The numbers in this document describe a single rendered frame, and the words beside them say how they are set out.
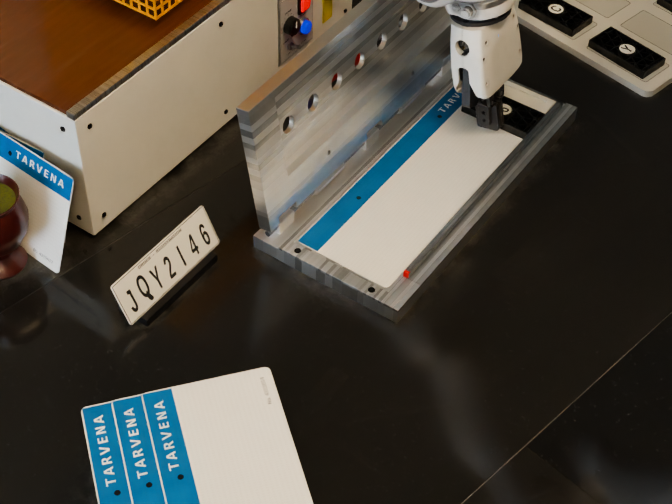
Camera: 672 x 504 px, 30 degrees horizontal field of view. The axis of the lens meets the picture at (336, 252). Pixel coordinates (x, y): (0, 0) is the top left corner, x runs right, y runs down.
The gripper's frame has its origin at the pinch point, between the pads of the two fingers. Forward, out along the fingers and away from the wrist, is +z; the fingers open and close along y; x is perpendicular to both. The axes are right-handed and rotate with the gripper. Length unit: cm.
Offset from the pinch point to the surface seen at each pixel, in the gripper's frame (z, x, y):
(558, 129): 4.1, -7.0, 5.2
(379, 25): -14.5, 10.5, -6.7
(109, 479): -5, -2, -73
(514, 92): 1.5, 0.6, 7.4
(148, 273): -3, 17, -47
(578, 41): 3.7, 0.2, 25.2
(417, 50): -6.8, 10.4, 0.4
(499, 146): 3.2, -2.5, -2.2
